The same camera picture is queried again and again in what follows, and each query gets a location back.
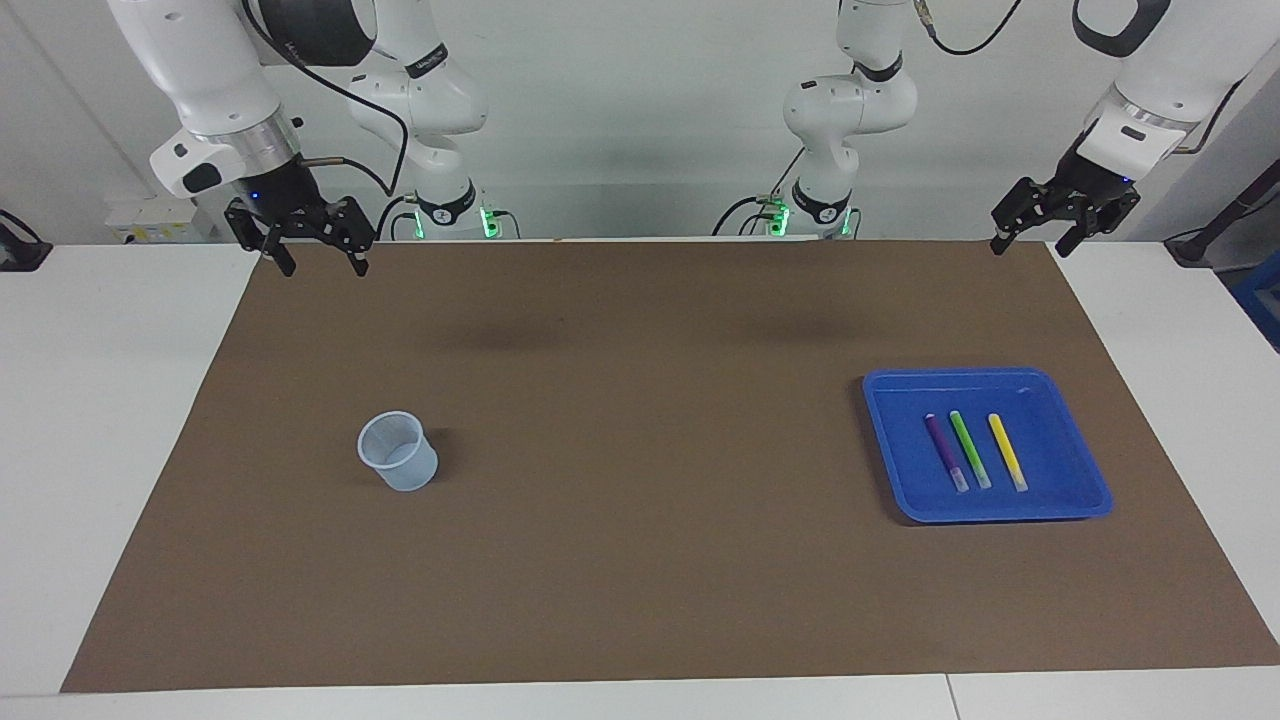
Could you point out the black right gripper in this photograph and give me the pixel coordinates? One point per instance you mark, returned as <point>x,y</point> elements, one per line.
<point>285,195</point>

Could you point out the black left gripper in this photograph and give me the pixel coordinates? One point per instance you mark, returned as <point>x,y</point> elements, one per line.
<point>1090,185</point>

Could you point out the yellow marker pen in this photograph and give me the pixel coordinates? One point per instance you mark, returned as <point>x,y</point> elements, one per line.
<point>1007,452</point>

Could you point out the green marker pen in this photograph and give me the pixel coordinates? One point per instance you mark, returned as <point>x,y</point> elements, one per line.
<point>970,450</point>

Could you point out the purple marker pen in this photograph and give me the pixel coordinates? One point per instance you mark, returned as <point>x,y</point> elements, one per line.
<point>945,455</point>

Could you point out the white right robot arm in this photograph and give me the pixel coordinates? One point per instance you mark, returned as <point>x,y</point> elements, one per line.
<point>220,70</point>

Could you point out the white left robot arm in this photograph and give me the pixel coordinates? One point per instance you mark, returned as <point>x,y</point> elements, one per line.
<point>1150,60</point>

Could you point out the blue plastic tray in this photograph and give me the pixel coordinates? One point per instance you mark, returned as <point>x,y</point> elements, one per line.
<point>1060,480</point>

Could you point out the black stand pole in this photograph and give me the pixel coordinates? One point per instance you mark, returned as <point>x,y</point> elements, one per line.
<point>1200,240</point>

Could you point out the white power box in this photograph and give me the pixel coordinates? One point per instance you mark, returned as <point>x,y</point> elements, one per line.
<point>160,220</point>

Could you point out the blue crate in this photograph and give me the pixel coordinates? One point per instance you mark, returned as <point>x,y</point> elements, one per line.
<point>1262,305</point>

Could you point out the translucent plastic cup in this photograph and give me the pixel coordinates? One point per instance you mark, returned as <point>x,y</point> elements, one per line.
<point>410,475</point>

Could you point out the black table clamp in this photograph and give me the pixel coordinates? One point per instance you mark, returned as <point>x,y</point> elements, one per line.
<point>20,255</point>

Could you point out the brown table mat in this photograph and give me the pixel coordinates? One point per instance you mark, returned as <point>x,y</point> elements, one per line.
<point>640,560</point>

